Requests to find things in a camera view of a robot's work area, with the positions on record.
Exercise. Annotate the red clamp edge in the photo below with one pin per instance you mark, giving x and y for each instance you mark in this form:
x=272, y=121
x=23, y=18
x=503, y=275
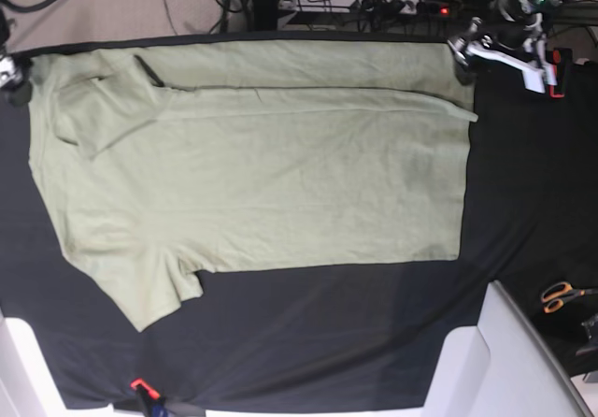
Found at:
x=144, y=389
x=560, y=61

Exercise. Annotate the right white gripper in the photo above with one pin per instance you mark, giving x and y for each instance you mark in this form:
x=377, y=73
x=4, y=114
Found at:
x=15, y=79

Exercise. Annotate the green T-shirt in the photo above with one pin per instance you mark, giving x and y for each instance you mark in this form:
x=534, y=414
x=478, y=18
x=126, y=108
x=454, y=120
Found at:
x=157, y=163

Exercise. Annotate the red clamp front edge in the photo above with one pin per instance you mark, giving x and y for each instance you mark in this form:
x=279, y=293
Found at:
x=144, y=389

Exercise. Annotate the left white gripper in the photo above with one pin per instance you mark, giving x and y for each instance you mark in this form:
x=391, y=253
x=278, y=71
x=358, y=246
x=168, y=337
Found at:
x=519, y=45

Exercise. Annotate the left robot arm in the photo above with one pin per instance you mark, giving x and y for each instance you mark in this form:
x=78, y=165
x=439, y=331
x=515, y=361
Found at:
x=574, y=13

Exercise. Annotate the red clamp right edge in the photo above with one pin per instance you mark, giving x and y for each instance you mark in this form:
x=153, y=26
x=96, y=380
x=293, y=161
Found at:
x=560, y=61

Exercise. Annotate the orange handled scissors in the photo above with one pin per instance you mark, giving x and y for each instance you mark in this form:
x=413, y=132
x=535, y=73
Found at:
x=559, y=294

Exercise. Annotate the white plastic bin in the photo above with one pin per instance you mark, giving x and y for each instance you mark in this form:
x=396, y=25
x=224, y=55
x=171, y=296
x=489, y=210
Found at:
x=500, y=367

